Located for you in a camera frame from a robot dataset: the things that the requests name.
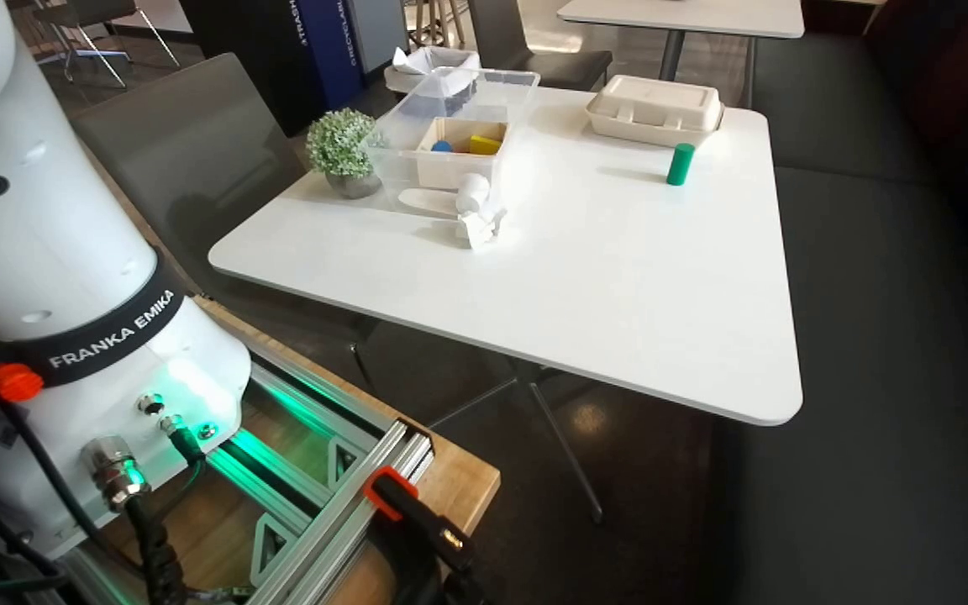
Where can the clear plastic lunchbox container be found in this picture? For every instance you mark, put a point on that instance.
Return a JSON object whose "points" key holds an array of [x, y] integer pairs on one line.
{"points": [[499, 92]]}

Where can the green artificial ball plant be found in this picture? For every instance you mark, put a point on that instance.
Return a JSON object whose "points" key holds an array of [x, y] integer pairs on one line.
{"points": [[340, 140]]}

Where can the metal frame chair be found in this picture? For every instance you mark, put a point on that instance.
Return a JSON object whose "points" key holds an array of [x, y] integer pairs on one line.
{"points": [[92, 36]]}

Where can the small wooden box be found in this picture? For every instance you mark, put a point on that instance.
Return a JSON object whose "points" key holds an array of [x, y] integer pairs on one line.
{"points": [[457, 171]]}

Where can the wooden mounting board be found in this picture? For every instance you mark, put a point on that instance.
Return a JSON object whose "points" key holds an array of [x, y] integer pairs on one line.
{"points": [[464, 478]]}

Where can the aluminium profile frame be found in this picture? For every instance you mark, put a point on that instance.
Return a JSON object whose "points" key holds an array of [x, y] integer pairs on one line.
{"points": [[327, 527]]}

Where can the yellow block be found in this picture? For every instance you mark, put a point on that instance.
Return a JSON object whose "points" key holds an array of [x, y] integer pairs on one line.
{"points": [[486, 143]]}

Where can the small green cylinder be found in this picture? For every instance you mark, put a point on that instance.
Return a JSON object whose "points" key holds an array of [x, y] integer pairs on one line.
{"points": [[680, 163]]}

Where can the black sofa bench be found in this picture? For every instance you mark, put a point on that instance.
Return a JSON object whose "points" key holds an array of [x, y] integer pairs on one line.
{"points": [[899, 339]]}

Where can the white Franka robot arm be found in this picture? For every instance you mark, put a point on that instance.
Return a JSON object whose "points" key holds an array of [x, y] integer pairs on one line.
{"points": [[47, 222]]}

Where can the blue block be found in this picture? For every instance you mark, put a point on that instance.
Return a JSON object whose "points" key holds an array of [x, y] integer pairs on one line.
{"points": [[442, 146]]}

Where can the white square side table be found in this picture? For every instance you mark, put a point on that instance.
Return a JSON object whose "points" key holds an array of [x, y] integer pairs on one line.
{"points": [[687, 15]]}

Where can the red black clamp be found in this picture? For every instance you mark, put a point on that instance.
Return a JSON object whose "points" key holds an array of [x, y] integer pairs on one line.
{"points": [[393, 491]]}

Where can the black cabinet with blue panel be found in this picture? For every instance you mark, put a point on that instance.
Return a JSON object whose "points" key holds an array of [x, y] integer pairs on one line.
{"points": [[271, 51]]}

